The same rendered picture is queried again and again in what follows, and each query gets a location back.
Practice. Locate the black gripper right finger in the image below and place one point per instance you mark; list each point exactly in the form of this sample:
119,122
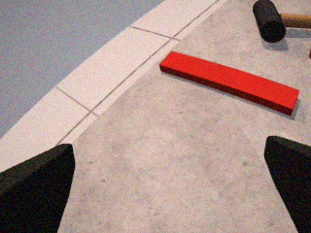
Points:
290,165

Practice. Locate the black-headed mallet with wooden handle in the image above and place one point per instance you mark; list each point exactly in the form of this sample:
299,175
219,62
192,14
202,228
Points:
272,25

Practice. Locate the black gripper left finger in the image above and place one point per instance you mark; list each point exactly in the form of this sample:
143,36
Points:
33,193

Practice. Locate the red flat bar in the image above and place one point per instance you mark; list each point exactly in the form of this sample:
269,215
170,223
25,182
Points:
252,88

